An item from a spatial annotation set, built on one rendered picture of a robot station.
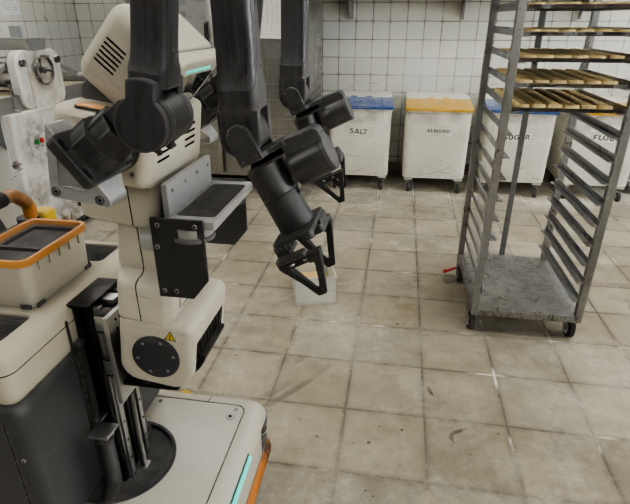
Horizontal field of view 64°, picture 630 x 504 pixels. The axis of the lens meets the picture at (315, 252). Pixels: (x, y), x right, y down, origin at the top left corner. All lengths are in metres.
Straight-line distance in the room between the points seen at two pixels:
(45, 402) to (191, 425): 0.53
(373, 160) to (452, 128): 0.69
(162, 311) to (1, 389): 0.32
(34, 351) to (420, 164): 3.69
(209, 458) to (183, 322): 0.54
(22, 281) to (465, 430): 1.53
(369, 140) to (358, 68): 0.85
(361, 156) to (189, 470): 3.37
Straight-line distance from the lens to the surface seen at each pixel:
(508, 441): 2.03
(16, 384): 1.13
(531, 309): 2.54
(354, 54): 4.93
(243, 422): 1.59
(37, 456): 1.24
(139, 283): 1.05
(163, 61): 0.73
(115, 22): 0.92
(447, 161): 4.42
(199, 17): 4.27
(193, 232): 0.91
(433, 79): 4.94
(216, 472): 1.47
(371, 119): 4.33
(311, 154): 0.70
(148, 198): 0.99
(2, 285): 1.23
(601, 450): 2.13
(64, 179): 0.86
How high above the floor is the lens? 1.36
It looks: 25 degrees down
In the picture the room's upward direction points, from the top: straight up
